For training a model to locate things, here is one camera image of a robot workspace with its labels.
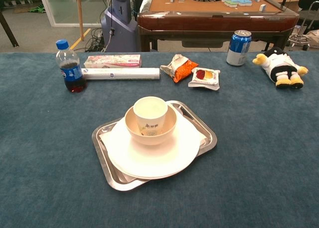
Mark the floral tissue box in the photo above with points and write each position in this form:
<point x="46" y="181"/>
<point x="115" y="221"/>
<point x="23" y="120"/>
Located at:
<point x="112" y="61"/>

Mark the cola bottle blue cap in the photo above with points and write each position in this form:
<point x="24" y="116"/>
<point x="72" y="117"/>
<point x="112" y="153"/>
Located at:
<point x="71" y="73"/>

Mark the brown mahjong table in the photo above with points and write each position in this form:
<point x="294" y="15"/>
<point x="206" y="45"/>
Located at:
<point x="211" y="21"/>

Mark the single blue mahjong tile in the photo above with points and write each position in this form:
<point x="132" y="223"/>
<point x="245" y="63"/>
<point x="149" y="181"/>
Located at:
<point x="262" y="7"/>

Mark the black swivel chair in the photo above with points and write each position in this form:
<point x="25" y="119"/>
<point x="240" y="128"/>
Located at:
<point x="307" y="3"/>

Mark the wooden pole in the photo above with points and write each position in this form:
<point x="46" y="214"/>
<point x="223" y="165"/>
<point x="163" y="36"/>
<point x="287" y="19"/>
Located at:
<point x="79" y="13"/>

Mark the white framed glass partition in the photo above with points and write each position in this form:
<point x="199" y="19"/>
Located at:
<point x="64" y="6"/>

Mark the blue felt table cloth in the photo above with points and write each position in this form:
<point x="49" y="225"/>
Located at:
<point x="249" y="163"/>

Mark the penguin plush toy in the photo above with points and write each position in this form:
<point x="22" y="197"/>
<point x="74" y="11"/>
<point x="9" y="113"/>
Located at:
<point x="279" y="66"/>

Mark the orange snack packet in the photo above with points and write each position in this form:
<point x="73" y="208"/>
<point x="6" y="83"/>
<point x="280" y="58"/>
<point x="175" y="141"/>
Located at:
<point x="182" y="72"/>

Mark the white round plate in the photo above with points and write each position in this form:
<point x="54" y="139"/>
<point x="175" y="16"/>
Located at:
<point x="154" y="161"/>

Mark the stainless steel tray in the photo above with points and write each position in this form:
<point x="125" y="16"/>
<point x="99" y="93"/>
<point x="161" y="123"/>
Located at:
<point x="119" y="184"/>

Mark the beige bowl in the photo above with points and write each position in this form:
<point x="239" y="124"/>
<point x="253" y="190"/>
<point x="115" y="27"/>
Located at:
<point x="152" y="139"/>

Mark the white snack packet red fruit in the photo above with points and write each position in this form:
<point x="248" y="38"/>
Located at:
<point x="204" y="79"/>

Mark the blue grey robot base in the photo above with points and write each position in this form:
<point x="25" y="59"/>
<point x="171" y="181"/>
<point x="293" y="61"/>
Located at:
<point x="119" y="23"/>

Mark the black slanted table leg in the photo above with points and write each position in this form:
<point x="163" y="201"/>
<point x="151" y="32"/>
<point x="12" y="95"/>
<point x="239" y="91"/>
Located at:
<point x="8" y="31"/>

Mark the blue and white soda can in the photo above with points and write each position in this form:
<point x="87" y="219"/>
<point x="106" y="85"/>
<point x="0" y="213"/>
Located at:
<point x="238" y="51"/>

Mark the long white box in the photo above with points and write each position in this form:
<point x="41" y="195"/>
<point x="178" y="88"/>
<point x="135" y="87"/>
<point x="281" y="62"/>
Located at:
<point x="119" y="73"/>

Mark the green crumpled item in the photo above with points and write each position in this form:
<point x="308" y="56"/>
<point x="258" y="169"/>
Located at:
<point x="37" y="9"/>

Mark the white printed paper cup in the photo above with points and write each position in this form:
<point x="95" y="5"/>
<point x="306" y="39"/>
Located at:
<point x="149" y="110"/>

